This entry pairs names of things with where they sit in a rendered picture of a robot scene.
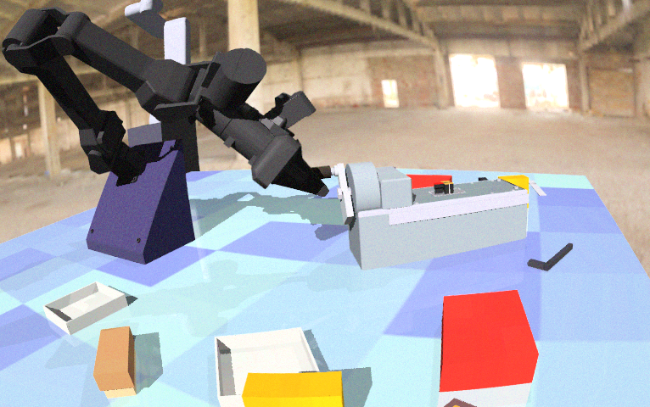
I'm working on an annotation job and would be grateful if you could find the red block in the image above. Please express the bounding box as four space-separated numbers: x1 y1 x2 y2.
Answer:
440 290 539 392
407 174 452 189

